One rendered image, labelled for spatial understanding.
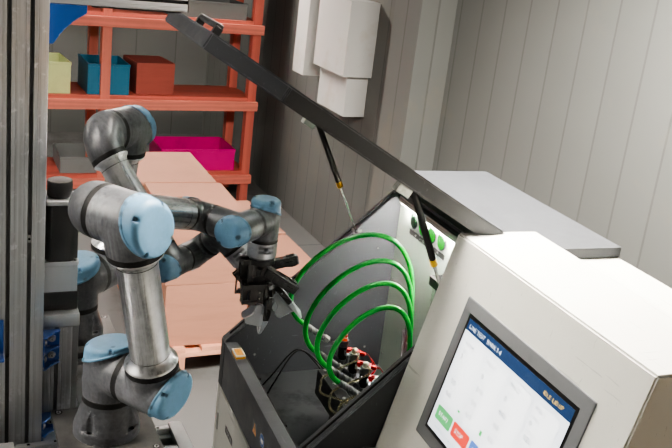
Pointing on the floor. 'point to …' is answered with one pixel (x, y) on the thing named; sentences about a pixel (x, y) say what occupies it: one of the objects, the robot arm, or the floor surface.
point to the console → (550, 337)
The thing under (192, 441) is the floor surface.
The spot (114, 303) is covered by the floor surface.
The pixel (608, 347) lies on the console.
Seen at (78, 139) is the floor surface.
